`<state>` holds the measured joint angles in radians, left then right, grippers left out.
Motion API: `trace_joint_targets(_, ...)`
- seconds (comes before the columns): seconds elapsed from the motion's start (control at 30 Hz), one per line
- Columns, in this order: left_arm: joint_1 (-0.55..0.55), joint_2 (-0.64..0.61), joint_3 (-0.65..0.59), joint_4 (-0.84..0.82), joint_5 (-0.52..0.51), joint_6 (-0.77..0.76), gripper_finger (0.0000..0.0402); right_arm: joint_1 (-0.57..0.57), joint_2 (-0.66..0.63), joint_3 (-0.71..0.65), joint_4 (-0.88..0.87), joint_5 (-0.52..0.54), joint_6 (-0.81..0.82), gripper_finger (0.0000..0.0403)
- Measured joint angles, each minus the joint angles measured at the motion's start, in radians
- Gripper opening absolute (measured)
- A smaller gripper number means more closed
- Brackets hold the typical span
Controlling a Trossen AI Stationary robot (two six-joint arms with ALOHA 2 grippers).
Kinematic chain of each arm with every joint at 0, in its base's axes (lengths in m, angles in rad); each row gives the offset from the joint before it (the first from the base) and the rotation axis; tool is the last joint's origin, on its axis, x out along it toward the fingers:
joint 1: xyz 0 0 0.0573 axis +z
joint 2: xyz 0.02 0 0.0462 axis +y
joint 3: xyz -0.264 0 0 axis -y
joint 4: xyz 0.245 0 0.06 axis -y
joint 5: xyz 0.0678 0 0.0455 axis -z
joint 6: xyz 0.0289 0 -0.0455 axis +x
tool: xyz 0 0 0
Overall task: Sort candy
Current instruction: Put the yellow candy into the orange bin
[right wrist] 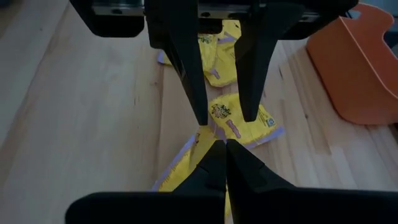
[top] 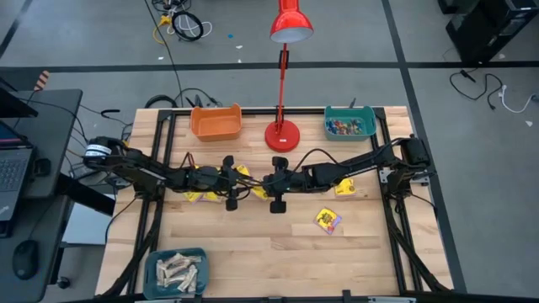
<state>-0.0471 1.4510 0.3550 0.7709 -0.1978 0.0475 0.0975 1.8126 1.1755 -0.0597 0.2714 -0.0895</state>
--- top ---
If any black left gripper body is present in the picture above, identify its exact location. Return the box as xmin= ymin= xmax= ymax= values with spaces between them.
xmin=218 ymin=155 xmax=240 ymax=212

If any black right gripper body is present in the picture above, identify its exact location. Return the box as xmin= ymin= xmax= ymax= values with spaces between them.
xmin=269 ymin=157 xmax=296 ymax=215

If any red desk lamp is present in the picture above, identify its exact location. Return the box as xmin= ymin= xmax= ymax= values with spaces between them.
xmin=264 ymin=0 xmax=315 ymax=153

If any orange plastic bin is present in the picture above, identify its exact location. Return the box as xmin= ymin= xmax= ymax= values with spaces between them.
xmin=189 ymin=103 xmax=244 ymax=143

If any light teal plastic bin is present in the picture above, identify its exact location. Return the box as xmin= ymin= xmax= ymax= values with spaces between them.
xmin=323 ymin=104 xmax=378 ymax=142

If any dark teal plastic bin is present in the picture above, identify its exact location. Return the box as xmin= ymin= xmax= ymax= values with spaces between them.
xmin=142 ymin=247 xmax=211 ymax=300

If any black desk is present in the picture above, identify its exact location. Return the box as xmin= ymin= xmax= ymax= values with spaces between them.
xmin=0 ymin=88 xmax=84 ymax=303

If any small black desk gadget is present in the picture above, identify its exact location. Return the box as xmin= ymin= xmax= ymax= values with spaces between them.
xmin=32 ymin=157 xmax=52 ymax=178

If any orange black striped tape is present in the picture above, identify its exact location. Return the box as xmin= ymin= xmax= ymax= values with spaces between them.
xmin=33 ymin=69 xmax=52 ymax=92

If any black laptop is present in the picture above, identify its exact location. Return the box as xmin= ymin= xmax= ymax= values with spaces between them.
xmin=0 ymin=120 xmax=35 ymax=222

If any black computer mouse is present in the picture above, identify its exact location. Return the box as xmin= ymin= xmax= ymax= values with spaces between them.
xmin=11 ymin=239 xmax=41 ymax=281

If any black flat screen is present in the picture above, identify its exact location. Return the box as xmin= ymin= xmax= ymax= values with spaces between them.
xmin=0 ymin=86 xmax=40 ymax=119

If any black computer case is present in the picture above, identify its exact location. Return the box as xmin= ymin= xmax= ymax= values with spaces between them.
xmin=437 ymin=0 xmax=539 ymax=64

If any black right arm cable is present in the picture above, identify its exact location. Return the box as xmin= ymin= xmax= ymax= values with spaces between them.
xmin=290 ymin=146 xmax=343 ymax=173

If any black hose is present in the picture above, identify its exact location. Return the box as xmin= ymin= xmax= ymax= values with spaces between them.
xmin=144 ymin=93 xmax=179 ymax=109

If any black coiled cable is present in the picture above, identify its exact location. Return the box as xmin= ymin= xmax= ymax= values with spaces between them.
xmin=171 ymin=10 xmax=205 ymax=42

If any yellow floor cable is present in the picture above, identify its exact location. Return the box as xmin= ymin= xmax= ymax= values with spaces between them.
xmin=152 ymin=14 xmax=173 ymax=45

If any black floor cable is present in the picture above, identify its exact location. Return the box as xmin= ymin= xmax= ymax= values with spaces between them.
xmin=448 ymin=68 xmax=505 ymax=111

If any white floor cable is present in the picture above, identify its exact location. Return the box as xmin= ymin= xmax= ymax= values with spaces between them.
xmin=498 ymin=83 xmax=539 ymax=114

